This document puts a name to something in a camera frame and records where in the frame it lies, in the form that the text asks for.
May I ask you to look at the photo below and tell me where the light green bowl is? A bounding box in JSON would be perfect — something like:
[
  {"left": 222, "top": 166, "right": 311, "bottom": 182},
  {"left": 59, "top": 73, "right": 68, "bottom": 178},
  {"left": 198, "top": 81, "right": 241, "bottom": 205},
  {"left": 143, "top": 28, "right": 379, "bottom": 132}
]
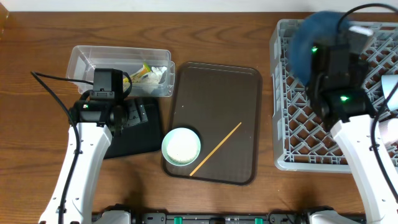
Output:
[{"left": 161, "top": 128, "right": 201, "bottom": 166}]

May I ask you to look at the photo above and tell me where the wooden chopstick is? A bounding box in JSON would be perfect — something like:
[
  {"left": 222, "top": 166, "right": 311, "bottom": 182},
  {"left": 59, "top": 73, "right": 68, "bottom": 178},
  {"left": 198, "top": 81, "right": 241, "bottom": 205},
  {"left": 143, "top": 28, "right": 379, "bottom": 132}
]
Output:
[{"left": 189, "top": 122, "right": 242, "bottom": 177}]

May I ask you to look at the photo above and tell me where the dark blue plate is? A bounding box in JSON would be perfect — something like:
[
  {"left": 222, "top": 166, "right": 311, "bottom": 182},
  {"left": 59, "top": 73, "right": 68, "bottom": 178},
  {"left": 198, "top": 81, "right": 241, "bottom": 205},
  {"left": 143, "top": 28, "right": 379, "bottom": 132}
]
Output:
[{"left": 289, "top": 11, "right": 350, "bottom": 90}]

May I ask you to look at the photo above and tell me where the light blue bowl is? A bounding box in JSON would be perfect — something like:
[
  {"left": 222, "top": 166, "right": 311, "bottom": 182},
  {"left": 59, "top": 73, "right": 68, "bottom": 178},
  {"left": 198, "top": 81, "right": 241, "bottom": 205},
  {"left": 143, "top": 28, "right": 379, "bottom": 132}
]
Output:
[{"left": 381, "top": 75, "right": 398, "bottom": 111}]

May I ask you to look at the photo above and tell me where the yellow green snack wrapper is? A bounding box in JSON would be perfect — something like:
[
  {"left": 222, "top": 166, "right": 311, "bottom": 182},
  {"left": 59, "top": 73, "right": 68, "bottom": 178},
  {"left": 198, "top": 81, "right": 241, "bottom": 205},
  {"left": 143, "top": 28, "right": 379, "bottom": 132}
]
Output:
[{"left": 123, "top": 63, "right": 152, "bottom": 91}]

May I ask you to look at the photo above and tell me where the pink plastic cup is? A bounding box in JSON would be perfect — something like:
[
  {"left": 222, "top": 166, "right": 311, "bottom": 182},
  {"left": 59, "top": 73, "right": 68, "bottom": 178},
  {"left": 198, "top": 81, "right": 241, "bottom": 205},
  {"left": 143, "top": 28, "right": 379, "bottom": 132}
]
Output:
[{"left": 379, "top": 118, "right": 398, "bottom": 146}]

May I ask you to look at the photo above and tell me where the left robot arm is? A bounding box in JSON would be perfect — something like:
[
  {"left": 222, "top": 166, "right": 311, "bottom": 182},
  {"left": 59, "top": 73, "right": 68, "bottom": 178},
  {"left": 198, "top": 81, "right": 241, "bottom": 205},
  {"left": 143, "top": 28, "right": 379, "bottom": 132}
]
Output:
[{"left": 32, "top": 68, "right": 148, "bottom": 223}]

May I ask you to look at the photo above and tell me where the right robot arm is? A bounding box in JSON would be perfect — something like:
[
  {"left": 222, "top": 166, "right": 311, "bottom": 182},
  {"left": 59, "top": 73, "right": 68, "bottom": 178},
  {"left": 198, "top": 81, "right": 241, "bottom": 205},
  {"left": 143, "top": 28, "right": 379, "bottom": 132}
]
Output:
[{"left": 305, "top": 42, "right": 397, "bottom": 223}]

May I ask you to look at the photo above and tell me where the clear plastic waste bin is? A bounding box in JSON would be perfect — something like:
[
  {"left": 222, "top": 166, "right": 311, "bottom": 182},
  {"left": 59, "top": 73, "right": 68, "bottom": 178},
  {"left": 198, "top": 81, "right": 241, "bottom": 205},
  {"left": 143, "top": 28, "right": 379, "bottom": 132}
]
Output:
[{"left": 66, "top": 45, "right": 175, "bottom": 97}]

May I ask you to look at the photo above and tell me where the grey plastic dishwasher rack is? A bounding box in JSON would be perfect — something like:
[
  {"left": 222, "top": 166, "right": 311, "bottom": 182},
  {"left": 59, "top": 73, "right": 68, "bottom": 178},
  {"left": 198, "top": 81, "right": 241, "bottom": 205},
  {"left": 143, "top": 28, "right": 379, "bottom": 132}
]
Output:
[{"left": 269, "top": 19, "right": 397, "bottom": 173}]

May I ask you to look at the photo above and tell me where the black plastic tray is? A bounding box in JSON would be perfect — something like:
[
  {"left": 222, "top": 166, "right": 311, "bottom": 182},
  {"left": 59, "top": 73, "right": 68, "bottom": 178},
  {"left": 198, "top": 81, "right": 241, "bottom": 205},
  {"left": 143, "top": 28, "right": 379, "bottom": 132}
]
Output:
[{"left": 104, "top": 98, "right": 163, "bottom": 159}]

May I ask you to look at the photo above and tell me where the brown serving tray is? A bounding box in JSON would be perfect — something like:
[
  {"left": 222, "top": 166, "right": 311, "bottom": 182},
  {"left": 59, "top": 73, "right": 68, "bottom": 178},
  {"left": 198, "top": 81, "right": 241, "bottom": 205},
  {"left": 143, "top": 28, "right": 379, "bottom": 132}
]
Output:
[{"left": 162, "top": 62, "right": 262, "bottom": 185}]

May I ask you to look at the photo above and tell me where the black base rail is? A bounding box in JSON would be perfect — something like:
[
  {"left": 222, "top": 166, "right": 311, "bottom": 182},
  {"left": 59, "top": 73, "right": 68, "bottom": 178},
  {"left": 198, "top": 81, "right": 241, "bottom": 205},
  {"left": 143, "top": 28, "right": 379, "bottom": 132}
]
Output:
[{"left": 89, "top": 203, "right": 332, "bottom": 224}]

